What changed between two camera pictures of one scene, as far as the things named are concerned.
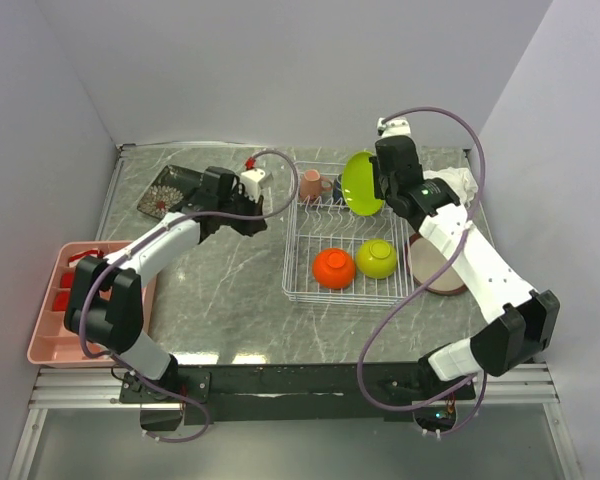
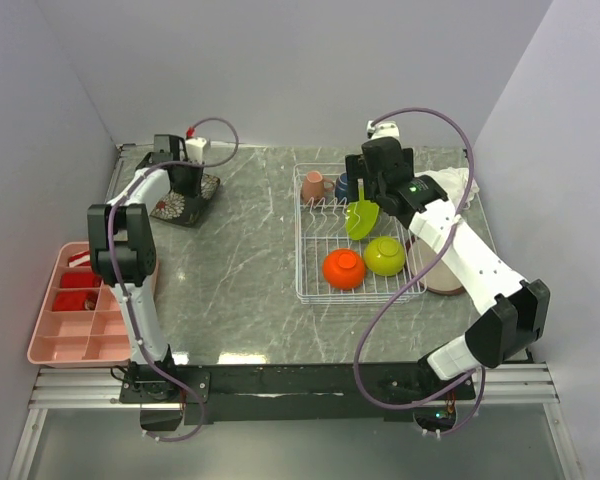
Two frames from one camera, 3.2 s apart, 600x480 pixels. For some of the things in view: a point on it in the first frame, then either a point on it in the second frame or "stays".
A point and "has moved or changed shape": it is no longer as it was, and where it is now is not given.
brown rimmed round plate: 425,259 stays
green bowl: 376,258 has moved or changed shape
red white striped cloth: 74,258 stays
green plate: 358,184 has moved or changed shape
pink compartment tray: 52,343 stays
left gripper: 252,226 -> 193,190
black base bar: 293,392 stays
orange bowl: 334,268 has moved or changed shape
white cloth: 457,180 stays
